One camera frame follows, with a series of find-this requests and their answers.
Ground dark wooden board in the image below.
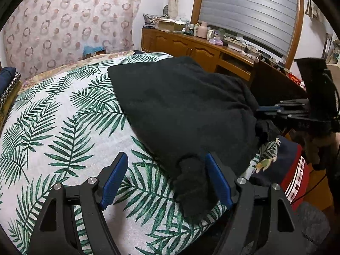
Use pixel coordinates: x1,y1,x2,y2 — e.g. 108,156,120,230
250,60,309,109

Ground navy red printed garment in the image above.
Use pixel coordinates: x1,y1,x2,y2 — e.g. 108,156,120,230
251,135,311,211

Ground floral blanket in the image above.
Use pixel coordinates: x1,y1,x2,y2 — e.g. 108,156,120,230
17,49,144,88

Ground beige hanging cloth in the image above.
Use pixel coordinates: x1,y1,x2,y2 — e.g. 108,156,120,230
305,0,323,23

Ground wooden window frame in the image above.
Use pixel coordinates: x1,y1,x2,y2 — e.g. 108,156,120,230
190,0,305,69

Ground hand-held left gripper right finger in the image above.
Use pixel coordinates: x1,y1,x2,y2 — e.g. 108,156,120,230
205,153,303,255

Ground black printed t-shirt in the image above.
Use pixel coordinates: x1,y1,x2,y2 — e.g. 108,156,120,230
107,56,282,225

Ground circle print sheer curtain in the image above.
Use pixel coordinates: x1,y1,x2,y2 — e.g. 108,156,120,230
3,0,142,81

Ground open cardboard box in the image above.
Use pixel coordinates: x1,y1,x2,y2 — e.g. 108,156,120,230
158,19,184,32

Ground pink thermos jug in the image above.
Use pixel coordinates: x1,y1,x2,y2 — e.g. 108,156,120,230
197,21,208,39

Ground grey window blind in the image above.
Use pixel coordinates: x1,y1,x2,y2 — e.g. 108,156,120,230
198,0,298,56

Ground cardboard box with blue cloth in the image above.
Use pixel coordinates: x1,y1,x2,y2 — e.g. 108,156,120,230
82,45,105,59

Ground leaf print bed sheet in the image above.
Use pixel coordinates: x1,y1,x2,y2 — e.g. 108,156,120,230
0,52,279,255

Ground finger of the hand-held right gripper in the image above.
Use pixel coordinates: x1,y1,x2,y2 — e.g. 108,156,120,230
256,99,310,113
259,112,310,125

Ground wooden sideboard cabinet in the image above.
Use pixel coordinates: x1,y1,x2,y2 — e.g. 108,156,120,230
141,27,255,81

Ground floral cushion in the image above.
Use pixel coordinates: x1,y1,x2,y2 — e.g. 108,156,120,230
143,13,168,27

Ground grey trousers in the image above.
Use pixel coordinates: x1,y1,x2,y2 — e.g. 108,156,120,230
292,202,331,245

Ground person's right hand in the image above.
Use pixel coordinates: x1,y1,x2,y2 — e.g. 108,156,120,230
303,131,336,170

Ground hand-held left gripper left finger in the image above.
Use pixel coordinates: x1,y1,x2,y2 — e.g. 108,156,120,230
28,152,129,255

